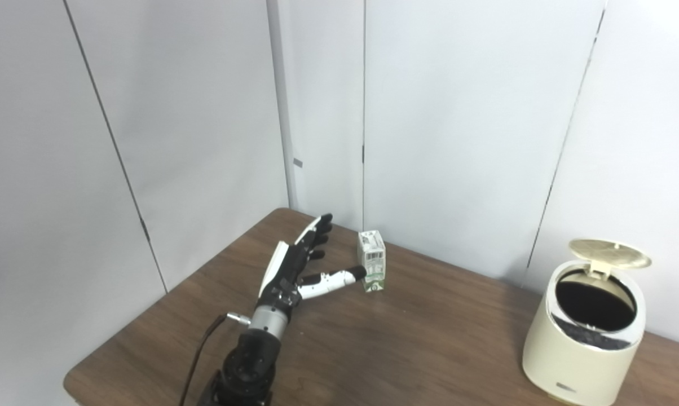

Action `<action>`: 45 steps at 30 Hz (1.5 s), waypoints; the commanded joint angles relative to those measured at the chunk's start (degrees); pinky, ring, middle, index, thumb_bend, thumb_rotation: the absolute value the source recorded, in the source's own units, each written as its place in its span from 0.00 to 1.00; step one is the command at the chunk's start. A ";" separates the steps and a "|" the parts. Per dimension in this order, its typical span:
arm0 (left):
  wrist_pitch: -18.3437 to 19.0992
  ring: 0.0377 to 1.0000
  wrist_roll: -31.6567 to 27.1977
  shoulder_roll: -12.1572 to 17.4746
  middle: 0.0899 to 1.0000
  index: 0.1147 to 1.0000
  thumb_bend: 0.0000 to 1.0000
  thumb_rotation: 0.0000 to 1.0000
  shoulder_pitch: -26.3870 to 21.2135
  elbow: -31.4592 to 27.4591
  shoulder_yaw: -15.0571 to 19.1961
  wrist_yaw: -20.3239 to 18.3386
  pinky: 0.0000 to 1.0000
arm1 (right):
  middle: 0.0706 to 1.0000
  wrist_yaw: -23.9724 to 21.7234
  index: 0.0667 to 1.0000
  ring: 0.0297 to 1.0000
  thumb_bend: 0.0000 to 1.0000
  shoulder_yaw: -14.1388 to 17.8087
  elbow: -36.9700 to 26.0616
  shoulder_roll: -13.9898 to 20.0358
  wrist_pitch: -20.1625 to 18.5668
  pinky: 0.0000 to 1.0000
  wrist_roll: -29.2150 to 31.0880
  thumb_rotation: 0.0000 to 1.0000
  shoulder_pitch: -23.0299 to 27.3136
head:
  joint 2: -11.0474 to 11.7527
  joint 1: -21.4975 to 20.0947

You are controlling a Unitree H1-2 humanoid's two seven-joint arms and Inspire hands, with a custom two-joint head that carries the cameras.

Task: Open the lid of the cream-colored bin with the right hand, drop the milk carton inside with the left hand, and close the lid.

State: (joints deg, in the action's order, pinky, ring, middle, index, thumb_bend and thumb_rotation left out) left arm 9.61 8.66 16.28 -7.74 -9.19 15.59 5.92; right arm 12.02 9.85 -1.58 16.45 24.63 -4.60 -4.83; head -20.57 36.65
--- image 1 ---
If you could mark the white green milk carton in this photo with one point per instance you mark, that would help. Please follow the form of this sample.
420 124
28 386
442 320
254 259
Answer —
372 259

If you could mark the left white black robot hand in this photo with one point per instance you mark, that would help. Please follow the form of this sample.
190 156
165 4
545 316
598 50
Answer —
283 276

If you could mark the cream round bin lid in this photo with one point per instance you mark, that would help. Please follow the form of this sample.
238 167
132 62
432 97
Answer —
610 254

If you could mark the cream-colored trash bin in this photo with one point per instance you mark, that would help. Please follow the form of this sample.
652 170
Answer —
576 366

